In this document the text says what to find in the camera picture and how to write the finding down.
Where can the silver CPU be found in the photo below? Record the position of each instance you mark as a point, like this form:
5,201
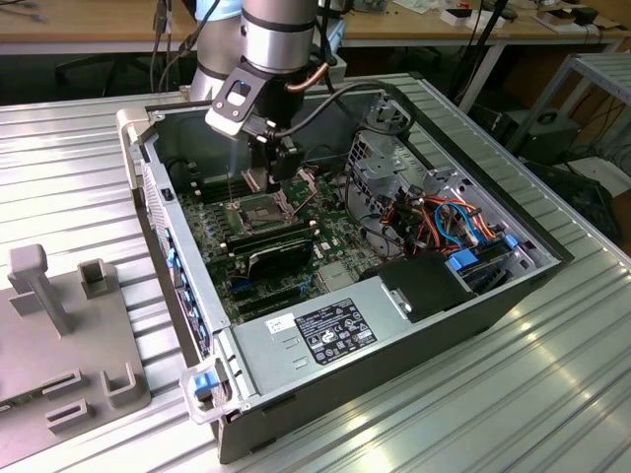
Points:
256,178

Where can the blue case latch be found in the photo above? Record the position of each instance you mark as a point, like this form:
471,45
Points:
203,384

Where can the black and silver PC case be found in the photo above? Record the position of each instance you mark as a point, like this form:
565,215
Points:
345,394

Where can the silver power supply unit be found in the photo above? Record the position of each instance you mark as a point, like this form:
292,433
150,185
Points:
276,355

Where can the black office chair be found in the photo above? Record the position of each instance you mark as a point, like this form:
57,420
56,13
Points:
98,69

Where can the black plastic shroud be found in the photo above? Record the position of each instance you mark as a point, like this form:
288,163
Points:
424,286

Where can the blue expansion slot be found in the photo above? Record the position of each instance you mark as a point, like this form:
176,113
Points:
241,285

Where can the black expansion slot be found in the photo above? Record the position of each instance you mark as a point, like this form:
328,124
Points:
271,305
266,294

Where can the silver drive cage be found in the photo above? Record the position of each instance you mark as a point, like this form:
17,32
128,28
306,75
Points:
379,167

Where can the black equipment case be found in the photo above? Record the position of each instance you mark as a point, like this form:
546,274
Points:
547,138

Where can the grey metal shelf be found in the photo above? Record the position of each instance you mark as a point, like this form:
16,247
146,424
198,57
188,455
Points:
606,69

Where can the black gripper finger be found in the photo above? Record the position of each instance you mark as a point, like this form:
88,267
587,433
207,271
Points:
286,160
257,155

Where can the white box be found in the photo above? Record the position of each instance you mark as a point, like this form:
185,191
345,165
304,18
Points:
488,22

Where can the green RAM stick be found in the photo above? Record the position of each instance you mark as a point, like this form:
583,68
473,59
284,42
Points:
241,250
20,400

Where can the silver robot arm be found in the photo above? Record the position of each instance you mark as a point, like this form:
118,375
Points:
276,34

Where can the black RAM slot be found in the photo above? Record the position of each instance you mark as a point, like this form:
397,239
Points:
272,239
222,195
270,234
222,189
268,230
222,176
222,182

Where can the CPU socket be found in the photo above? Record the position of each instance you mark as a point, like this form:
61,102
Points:
261,217

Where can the black graphics card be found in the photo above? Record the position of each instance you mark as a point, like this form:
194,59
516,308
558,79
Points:
276,258

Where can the grey parts rack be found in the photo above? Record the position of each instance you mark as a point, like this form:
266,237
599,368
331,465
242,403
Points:
49,345

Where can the green motherboard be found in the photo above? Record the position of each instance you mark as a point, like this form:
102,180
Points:
335,231

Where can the long wooden desk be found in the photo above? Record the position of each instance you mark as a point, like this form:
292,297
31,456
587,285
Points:
74,24

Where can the blue disk carrier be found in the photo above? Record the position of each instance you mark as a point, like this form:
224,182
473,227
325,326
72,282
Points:
466,261

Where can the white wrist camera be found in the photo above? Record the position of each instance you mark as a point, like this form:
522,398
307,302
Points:
229,123

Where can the silver chipset heatsink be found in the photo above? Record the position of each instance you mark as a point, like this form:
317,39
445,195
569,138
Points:
337,278

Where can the brown box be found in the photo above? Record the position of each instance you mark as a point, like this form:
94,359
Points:
552,20

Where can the black flat panel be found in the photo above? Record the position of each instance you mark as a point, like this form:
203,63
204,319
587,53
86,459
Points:
581,197

